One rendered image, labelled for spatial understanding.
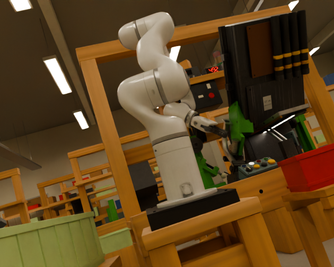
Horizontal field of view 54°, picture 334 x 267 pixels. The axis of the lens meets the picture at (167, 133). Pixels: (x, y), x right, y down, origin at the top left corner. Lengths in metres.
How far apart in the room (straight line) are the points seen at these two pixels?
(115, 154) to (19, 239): 1.18
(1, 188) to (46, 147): 1.95
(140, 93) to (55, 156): 11.02
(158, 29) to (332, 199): 0.82
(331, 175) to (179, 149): 0.49
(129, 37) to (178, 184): 0.65
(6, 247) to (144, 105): 0.54
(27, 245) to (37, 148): 11.41
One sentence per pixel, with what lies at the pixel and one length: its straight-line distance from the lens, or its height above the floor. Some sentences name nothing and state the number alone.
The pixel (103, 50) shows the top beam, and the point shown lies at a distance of 2.10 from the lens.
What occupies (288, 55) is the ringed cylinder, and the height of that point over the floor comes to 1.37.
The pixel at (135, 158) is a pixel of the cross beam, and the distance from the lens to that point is 1.97.
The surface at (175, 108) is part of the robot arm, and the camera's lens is 1.59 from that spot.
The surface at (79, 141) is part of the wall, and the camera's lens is 11.94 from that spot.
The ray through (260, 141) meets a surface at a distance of 1.86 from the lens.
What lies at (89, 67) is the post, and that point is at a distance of 2.05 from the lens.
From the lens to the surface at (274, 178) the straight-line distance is 1.40.
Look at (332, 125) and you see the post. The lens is 2.38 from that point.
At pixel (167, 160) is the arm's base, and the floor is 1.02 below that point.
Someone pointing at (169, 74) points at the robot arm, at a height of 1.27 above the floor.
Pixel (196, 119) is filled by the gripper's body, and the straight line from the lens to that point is 1.53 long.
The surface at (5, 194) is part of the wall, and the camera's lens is 12.26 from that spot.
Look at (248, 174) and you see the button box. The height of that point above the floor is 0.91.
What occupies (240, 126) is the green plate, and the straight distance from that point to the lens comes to 1.65.
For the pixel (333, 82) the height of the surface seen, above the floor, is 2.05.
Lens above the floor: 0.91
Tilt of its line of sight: 11 degrees up
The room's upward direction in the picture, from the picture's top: 18 degrees counter-clockwise
